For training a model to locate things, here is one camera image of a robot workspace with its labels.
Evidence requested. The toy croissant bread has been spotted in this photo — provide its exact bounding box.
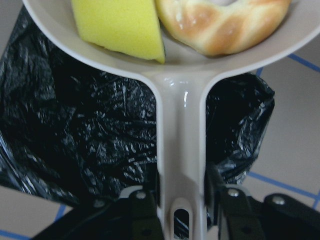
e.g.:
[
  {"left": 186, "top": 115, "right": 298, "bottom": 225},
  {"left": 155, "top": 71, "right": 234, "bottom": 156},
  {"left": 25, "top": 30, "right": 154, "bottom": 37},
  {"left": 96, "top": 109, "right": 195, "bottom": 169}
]
[{"left": 155, "top": 0, "right": 291, "bottom": 57}]

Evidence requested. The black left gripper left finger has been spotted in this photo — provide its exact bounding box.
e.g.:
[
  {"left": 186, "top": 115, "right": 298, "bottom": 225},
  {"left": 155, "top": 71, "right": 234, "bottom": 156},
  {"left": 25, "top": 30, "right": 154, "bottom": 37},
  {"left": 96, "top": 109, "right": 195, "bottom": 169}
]
[{"left": 119, "top": 172, "right": 163, "bottom": 240}]

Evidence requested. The black trash bag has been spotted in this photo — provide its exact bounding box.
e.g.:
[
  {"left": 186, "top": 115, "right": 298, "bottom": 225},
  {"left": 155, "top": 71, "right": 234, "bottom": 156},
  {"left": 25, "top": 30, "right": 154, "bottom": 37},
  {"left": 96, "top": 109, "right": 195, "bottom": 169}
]
[{"left": 0, "top": 8, "right": 275, "bottom": 206}]

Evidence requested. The yellow green sponge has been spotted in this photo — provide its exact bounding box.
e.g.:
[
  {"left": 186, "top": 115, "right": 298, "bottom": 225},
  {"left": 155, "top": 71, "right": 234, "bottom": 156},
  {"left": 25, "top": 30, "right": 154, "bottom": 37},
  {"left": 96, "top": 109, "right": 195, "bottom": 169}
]
[{"left": 71, "top": 0, "right": 165, "bottom": 64}]

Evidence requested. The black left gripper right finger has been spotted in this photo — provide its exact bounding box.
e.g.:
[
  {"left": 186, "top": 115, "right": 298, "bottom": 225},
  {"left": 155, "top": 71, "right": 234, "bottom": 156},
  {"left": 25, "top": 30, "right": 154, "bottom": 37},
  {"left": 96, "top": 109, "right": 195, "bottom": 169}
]
[{"left": 205, "top": 164, "right": 265, "bottom": 240}]

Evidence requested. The beige plastic dustpan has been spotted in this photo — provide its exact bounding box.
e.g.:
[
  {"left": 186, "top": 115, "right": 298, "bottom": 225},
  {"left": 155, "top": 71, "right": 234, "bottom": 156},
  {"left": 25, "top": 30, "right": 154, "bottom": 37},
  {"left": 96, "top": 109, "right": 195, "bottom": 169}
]
[{"left": 24, "top": 0, "right": 320, "bottom": 240}]

